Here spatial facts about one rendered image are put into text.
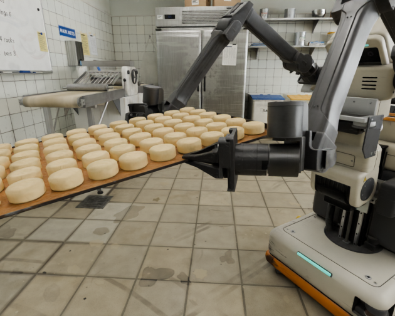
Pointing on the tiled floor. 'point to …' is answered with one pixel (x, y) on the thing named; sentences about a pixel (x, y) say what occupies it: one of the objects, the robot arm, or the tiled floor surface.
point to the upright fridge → (191, 30)
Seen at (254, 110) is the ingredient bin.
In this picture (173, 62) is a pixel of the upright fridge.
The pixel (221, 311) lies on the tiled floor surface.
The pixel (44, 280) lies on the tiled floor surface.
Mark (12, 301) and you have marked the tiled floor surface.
